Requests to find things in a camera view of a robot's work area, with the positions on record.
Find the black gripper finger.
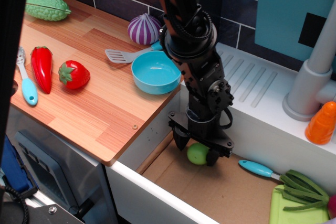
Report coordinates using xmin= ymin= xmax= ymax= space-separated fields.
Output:
xmin=172 ymin=126 xmax=190 ymax=151
xmin=206 ymin=149 xmax=219 ymax=166

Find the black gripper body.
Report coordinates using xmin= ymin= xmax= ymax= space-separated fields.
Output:
xmin=168 ymin=111 xmax=234 ymax=157

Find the green toy pear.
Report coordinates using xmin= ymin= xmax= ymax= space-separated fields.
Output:
xmin=187 ymin=143 xmax=209 ymax=165

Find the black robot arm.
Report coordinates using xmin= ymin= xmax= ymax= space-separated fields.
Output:
xmin=160 ymin=0 xmax=234 ymax=166

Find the blue plastic bowl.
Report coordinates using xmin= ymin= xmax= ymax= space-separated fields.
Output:
xmin=131 ymin=50 xmax=181 ymax=95

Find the green leafy toy vegetable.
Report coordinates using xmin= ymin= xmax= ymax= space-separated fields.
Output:
xmin=277 ymin=169 xmax=330 ymax=211

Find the orange toy carrot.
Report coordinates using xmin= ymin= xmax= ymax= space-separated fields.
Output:
xmin=304 ymin=101 xmax=335 ymax=145

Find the purple striped toy onion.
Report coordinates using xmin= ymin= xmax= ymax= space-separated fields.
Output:
xmin=128 ymin=13 xmax=162 ymax=45

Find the grey toy faucet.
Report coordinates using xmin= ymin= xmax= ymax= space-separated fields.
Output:
xmin=282 ymin=3 xmax=335 ymax=121

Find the grey toy oven door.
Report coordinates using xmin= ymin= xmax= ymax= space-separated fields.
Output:
xmin=15 ymin=130 xmax=100 ymax=223

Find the light green cutting board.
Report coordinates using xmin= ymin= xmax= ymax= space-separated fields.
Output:
xmin=269 ymin=185 xmax=329 ymax=224

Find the red toy strawberry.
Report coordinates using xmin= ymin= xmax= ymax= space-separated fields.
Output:
xmin=58 ymin=60 xmax=91 ymax=89

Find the pink toy at edge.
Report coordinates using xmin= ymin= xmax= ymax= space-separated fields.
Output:
xmin=327 ymin=195 xmax=336 ymax=219

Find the teal box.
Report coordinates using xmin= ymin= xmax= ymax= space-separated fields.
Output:
xmin=255 ymin=0 xmax=334 ymax=61

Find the red toy chili pepper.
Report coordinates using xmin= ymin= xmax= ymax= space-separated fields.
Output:
xmin=30 ymin=46 xmax=53 ymax=94

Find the blue clamp lower left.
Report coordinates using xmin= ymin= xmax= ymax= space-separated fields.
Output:
xmin=1 ymin=135 xmax=38 ymax=199

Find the green toy bitter gourd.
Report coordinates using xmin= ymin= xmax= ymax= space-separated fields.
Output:
xmin=25 ymin=0 xmax=71 ymax=22

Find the blue handled utensil in sink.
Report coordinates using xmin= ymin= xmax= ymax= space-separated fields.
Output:
xmin=238 ymin=160 xmax=280 ymax=180

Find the grey spatula blue handle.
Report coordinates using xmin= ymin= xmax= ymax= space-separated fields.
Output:
xmin=105 ymin=41 xmax=162 ymax=63

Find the grey pasta spoon blue handle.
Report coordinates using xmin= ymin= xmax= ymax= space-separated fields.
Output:
xmin=16 ymin=46 xmax=38 ymax=106

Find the black cable lower left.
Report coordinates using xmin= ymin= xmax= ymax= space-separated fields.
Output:
xmin=4 ymin=186 xmax=29 ymax=224

